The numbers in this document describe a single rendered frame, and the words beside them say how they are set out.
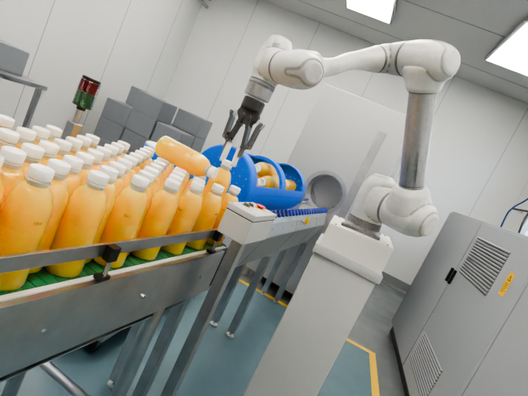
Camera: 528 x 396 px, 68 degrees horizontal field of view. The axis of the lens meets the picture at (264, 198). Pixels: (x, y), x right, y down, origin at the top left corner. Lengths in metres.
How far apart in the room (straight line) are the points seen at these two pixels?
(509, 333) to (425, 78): 1.52
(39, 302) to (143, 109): 4.70
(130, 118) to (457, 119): 4.84
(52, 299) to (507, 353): 2.25
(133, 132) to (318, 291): 4.09
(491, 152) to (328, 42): 3.09
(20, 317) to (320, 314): 1.30
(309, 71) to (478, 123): 5.90
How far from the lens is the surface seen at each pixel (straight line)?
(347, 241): 1.76
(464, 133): 6.89
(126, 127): 5.52
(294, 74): 1.17
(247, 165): 1.60
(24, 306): 0.82
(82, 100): 1.46
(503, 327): 2.53
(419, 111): 1.59
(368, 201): 1.80
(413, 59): 1.56
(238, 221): 1.20
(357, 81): 6.85
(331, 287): 1.81
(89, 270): 0.96
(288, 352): 1.93
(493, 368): 2.60
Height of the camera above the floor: 1.33
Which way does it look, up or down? 8 degrees down
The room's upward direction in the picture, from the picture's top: 25 degrees clockwise
